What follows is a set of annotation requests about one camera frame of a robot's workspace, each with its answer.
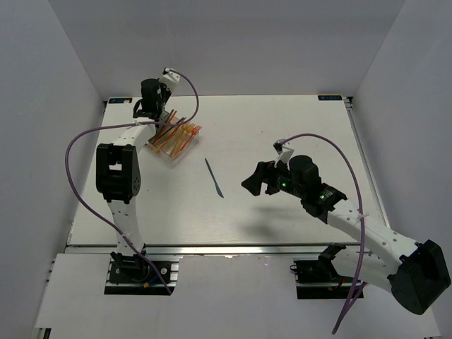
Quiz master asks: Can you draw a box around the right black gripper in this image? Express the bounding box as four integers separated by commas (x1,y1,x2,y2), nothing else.
241,157,305,199

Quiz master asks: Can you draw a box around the blue plastic knife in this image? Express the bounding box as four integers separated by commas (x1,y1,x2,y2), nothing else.
204,158,224,198

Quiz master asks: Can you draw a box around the red plastic fork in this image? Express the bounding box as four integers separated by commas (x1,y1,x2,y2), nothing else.
179,125,202,152

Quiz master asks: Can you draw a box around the orange plastic fork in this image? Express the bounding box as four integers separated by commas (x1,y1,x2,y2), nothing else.
170,123,190,157
175,123,196,153

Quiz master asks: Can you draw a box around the red plastic chopstick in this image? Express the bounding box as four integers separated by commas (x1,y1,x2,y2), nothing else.
156,109,177,139
155,127,179,147

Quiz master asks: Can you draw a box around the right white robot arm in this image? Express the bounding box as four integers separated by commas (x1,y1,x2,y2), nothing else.
242,155,451,315

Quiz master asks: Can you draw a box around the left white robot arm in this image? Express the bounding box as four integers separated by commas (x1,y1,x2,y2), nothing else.
95,78,167,282

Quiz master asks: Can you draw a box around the clear container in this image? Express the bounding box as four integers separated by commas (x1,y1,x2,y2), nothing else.
165,123,202,167

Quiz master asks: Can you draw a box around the right blue corner sticker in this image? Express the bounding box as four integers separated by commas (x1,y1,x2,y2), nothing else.
317,95,343,101

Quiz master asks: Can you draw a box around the blue corner sticker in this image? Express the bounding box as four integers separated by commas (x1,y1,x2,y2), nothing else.
107,97,133,105
317,95,343,101

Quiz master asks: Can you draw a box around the left blue corner sticker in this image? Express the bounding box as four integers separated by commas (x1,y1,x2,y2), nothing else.
107,97,133,105

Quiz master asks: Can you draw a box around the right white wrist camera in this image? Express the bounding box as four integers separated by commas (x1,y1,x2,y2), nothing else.
273,139,295,167

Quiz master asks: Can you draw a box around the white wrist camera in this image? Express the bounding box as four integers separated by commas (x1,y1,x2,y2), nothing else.
159,68,181,93
273,139,295,167

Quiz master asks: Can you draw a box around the aluminium table rail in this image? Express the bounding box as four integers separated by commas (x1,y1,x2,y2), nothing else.
66,243,368,256

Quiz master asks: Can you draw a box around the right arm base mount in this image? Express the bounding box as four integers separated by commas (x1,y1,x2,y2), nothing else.
290,243,352,300

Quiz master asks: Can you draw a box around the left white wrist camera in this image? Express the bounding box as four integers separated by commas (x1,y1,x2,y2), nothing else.
159,68,181,93

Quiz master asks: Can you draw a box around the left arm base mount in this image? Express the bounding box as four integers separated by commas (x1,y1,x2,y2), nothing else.
104,251,175,296

